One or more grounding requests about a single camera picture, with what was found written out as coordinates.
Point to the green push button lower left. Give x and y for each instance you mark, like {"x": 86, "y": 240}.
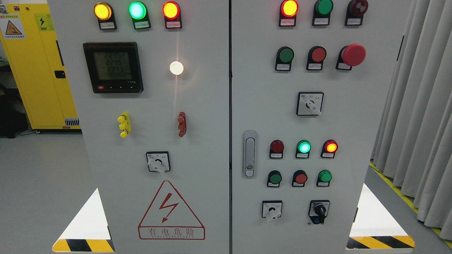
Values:
{"x": 274, "y": 179}

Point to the red push button lower middle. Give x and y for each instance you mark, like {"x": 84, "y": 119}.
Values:
{"x": 299, "y": 178}

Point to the green push button upper row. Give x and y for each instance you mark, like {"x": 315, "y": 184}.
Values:
{"x": 284, "y": 57}

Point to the green push button lower right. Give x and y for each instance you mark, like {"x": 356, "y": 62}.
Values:
{"x": 324, "y": 178}

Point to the red push button upper row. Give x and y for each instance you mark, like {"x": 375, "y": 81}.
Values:
{"x": 315, "y": 58}

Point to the red mushroom emergency stop button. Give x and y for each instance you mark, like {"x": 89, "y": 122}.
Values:
{"x": 350, "y": 56}

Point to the red terminal connector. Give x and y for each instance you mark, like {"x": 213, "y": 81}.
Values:
{"x": 182, "y": 121}

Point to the dark red indicator lamp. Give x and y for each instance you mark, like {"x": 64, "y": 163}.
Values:
{"x": 276, "y": 149}

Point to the white lit indicator lamp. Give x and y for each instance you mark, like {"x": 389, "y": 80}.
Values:
{"x": 176, "y": 68}

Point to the lit green indicator lamp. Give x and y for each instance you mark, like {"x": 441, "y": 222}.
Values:
{"x": 303, "y": 149}

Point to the grey left cabinet door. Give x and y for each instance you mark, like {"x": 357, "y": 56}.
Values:
{"x": 199, "y": 159}

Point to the grey cabinet door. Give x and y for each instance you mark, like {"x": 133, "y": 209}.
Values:
{"x": 264, "y": 100}
{"x": 199, "y": 159}

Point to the grey right cabinet door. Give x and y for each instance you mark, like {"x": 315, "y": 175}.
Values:
{"x": 264, "y": 100}

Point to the yellow terminal connector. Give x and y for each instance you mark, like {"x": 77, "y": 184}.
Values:
{"x": 124, "y": 125}

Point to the lit red indicator lamp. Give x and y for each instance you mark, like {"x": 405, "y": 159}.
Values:
{"x": 329, "y": 149}

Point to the red electric danger warning sticker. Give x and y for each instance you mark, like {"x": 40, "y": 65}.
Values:
{"x": 169, "y": 217}

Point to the black digital power meter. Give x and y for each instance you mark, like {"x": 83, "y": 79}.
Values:
{"x": 114, "y": 67}

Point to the red indicator lamp top left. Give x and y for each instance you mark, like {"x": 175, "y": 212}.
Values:
{"x": 172, "y": 15}

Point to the red indicator lamp top right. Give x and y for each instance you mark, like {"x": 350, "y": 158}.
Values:
{"x": 288, "y": 13}

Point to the green indicator lamp top left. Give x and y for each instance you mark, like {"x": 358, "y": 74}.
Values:
{"x": 139, "y": 15}

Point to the green indicator lamp top right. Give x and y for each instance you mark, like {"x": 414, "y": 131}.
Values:
{"x": 322, "y": 12}

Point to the yellow indicator lamp top left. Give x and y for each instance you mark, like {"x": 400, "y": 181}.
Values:
{"x": 105, "y": 16}

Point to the dark red buzzer top right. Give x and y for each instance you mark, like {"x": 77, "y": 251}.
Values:
{"x": 355, "y": 12}

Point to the left white hazard striped base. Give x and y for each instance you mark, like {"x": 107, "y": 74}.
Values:
{"x": 88, "y": 232}

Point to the white hazard striped base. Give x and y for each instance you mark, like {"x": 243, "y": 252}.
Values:
{"x": 375, "y": 231}
{"x": 88, "y": 232}

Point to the right white hazard striped base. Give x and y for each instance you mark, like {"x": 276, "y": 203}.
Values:
{"x": 375, "y": 231}

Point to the grey curtain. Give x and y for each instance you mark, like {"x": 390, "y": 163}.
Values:
{"x": 414, "y": 141}

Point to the yellow safety storage cabinet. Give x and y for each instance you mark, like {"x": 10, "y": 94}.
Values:
{"x": 31, "y": 46}

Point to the silver door lock handle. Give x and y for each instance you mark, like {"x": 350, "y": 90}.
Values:
{"x": 249, "y": 143}

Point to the left door rotary selector switch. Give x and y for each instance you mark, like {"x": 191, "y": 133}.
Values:
{"x": 158, "y": 161}

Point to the upper right rotary selector switch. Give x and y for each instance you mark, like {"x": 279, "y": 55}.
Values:
{"x": 309, "y": 103}

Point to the lower white rotary selector switch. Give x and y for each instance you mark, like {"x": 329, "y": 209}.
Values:
{"x": 271, "y": 209}

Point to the black key selector switch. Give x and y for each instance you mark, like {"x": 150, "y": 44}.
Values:
{"x": 318, "y": 211}

